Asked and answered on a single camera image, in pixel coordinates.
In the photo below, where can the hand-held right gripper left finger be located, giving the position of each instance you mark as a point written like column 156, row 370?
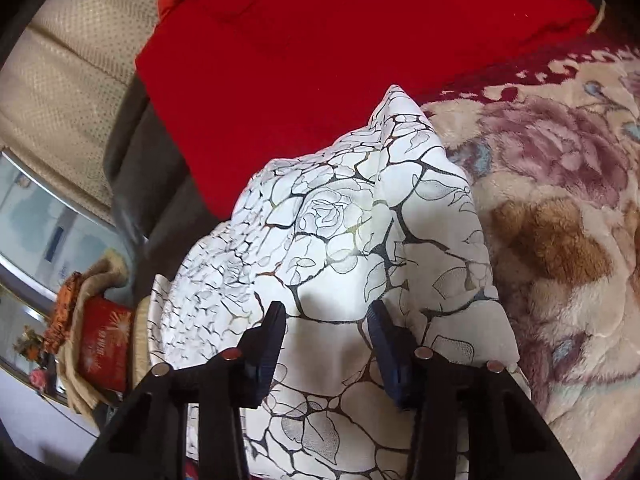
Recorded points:
column 265, row 360

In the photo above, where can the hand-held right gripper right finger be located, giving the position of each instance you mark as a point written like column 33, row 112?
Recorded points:
column 392, row 360

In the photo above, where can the white black-patterned coat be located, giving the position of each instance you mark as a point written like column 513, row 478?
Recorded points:
column 350, row 210

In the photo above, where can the red printed box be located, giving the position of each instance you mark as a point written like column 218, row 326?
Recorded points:
column 102, row 340

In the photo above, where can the beige quilted jacket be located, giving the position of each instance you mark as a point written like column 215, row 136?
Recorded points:
column 105, row 275

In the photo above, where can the brown leather sofa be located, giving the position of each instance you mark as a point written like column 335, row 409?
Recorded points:
column 150, row 200

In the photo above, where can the orange black patterned cloth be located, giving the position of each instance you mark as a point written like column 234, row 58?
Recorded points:
column 62, row 305

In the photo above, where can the floral plush blanket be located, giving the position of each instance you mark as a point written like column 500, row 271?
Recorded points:
column 550, row 210

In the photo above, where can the orange artificial flowers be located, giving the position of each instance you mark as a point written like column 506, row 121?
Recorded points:
column 30, row 342

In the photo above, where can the silver floral refrigerator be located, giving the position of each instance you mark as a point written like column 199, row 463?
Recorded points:
column 45, row 220

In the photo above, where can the red throw blanket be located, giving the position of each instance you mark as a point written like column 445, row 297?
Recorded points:
column 300, row 60

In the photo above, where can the beige dotted curtain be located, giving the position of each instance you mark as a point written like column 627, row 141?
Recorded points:
column 65, row 85

